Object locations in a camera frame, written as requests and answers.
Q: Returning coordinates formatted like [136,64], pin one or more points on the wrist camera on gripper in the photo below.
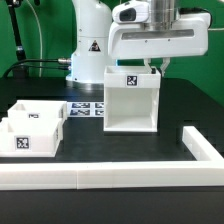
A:
[132,11]

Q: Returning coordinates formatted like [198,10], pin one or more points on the white front drawer box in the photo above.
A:
[30,137]

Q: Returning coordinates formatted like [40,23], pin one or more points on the black camera stand pole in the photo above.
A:
[19,70]

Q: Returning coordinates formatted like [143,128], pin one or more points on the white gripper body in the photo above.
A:
[188,36]

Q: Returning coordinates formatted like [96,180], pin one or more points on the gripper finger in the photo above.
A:
[147,65]
[164,65]

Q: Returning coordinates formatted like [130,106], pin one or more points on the white rear drawer box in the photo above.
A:
[38,109]

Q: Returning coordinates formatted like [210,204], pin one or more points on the white drawer cabinet frame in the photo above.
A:
[131,99]

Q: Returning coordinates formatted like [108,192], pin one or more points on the white drawer box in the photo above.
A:
[30,137]
[38,109]

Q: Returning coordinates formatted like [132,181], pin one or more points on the marker tag sheet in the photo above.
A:
[85,109]

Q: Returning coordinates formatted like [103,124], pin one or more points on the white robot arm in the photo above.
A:
[93,23]

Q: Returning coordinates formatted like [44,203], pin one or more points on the white L-shaped fence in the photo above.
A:
[207,169]

